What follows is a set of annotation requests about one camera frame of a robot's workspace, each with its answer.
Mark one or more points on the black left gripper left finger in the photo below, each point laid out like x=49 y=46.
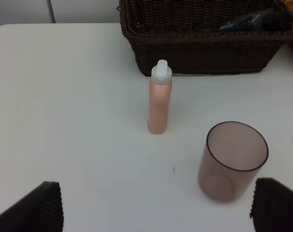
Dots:
x=40 y=210

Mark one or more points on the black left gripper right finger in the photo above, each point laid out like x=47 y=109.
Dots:
x=272 y=206

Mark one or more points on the translucent pink plastic cup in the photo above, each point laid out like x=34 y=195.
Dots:
x=234 y=153

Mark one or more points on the pink bottle white cap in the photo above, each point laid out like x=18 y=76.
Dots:
x=160 y=88

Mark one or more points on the dark grey pump bottle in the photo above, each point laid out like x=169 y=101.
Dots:
x=265 y=20

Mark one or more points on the dark brown wicker basket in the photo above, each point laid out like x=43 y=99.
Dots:
x=186 y=34

